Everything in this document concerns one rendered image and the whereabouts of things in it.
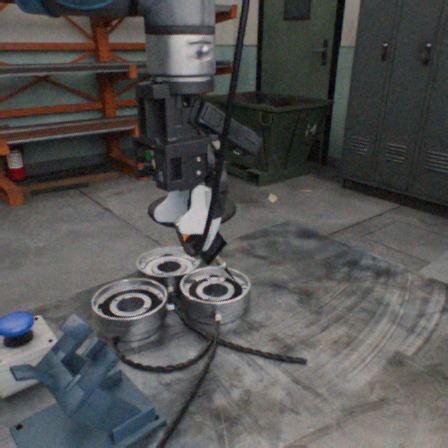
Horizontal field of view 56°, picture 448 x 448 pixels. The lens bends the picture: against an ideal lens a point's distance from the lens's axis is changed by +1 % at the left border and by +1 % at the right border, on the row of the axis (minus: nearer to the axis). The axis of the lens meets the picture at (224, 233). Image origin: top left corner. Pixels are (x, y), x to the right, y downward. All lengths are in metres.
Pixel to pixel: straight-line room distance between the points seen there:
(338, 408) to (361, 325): 0.16
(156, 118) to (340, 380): 0.37
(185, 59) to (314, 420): 0.40
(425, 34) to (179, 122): 2.96
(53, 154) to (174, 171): 4.02
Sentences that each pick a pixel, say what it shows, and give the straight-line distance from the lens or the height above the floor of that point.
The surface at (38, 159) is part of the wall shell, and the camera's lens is 4.45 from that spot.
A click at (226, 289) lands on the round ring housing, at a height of 0.82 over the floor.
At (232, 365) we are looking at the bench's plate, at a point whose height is 0.80.
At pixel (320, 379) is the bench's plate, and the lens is 0.55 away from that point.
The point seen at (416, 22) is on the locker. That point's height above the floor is 1.27.
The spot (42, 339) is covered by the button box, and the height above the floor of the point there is 0.85.
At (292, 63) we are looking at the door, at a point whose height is 0.95.
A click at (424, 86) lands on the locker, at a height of 0.88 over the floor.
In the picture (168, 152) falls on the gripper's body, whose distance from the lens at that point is 0.46.
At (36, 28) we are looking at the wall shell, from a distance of 4.40.
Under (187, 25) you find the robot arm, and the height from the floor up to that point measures 1.18.
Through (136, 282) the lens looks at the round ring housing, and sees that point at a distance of 0.66.
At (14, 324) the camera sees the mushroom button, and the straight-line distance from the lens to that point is 0.55.
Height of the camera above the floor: 1.17
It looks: 25 degrees down
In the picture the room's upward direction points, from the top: straight up
